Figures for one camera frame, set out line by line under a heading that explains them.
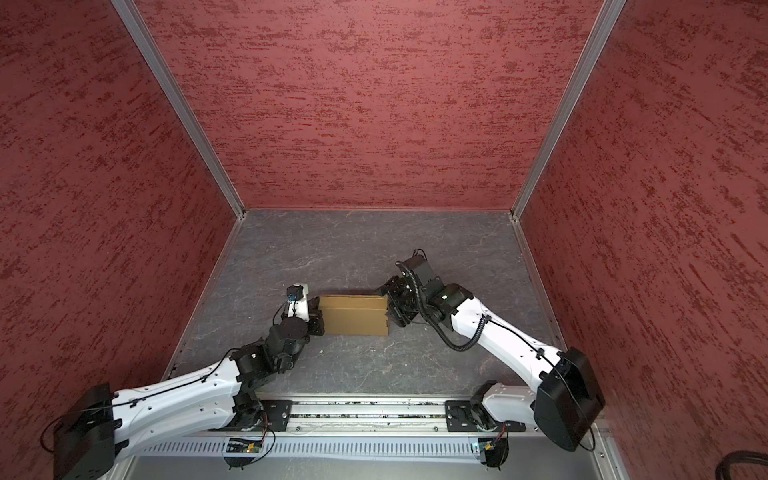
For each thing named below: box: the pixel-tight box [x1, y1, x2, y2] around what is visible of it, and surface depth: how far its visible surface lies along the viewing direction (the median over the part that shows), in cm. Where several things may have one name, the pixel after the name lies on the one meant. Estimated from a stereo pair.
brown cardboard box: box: [320, 294, 389, 336], surface depth 82 cm
